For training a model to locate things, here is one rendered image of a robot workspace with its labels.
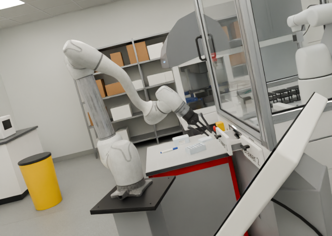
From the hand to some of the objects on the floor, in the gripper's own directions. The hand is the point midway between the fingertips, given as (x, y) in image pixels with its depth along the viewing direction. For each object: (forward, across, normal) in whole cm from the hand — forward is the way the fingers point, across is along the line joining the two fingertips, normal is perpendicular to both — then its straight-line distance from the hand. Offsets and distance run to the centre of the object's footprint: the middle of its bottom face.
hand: (210, 134), depth 181 cm
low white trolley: (+67, -66, +41) cm, 103 cm away
